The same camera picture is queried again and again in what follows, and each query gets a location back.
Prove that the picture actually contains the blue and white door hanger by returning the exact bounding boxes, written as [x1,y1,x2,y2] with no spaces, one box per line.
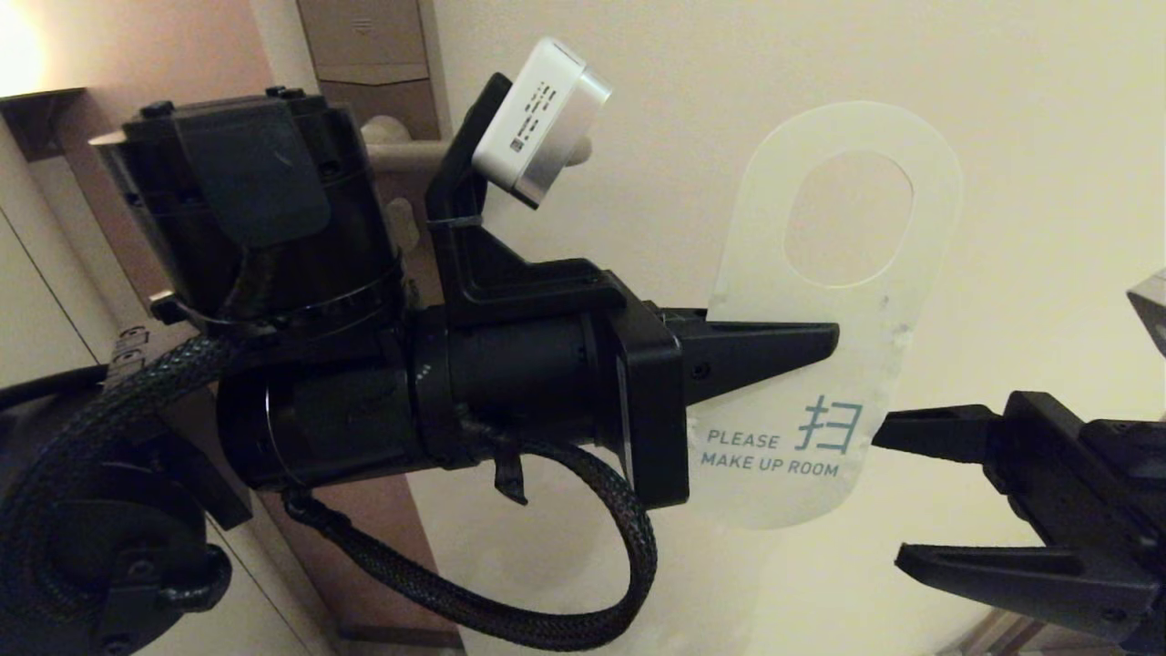
[697,100,965,531]

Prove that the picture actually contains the cream door panel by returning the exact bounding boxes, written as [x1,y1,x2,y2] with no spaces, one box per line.
[251,0,1166,656]

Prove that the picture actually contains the bronze door lock plate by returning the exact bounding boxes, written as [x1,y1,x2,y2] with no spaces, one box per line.
[296,0,449,302]

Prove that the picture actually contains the brown wooden frame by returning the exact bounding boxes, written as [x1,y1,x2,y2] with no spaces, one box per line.
[947,610,1121,656]

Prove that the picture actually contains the black braided left cable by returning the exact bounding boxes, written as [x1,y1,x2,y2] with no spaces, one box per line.
[0,333,659,652]

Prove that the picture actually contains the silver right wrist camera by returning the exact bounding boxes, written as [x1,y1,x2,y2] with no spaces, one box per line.
[1127,269,1166,356]

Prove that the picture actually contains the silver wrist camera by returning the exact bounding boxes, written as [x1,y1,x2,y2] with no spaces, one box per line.
[1127,269,1166,356]
[471,36,613,210]

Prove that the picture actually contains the black left camera bracket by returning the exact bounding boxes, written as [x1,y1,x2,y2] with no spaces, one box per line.
[424,73,639,315]

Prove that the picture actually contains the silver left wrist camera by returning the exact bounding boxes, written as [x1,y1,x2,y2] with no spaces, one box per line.
[471,36,613,210]

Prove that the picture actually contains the bronze door handle lever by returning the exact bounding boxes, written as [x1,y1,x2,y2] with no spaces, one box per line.
[363,117,595,174]

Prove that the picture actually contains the pink-brown door frame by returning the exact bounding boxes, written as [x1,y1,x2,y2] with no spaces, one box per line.
[27,0,461,650]

